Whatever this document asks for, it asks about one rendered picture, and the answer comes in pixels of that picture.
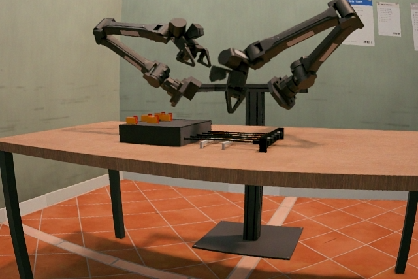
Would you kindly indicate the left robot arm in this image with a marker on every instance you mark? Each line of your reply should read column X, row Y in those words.
column 254, row 57

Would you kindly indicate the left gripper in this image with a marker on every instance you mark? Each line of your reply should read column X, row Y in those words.
column 240, row 96

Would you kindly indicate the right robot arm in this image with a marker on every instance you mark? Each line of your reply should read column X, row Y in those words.
column 175, row 31

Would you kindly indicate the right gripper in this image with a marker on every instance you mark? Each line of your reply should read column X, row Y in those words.
column 189, row 51

